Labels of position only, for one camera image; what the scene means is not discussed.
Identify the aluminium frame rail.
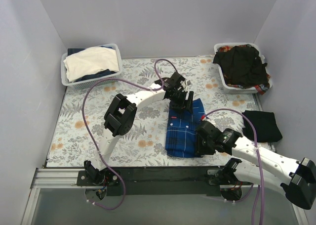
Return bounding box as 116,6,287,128
32,163,261,188

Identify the folded white shirt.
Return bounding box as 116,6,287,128
64,46,119,82

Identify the purple cable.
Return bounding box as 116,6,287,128
202,108,266,225
81,59,179,209

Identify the folded black shirt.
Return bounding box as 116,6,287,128
242,110,283,143

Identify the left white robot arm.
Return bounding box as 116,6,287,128
84,72,194,185

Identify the floral patterned table mat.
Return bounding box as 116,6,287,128
45,57,262,168

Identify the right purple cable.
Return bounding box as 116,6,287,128
202,108,266,225

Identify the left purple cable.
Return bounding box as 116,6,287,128
81,59,179,209

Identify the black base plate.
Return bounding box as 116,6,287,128
77,166,254,196

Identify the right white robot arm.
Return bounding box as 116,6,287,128
195,121,316,210

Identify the black crumpled shirt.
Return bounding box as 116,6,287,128
213,45,270,87

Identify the blue plaid long sleeve shirt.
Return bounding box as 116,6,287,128
165,98,205,158

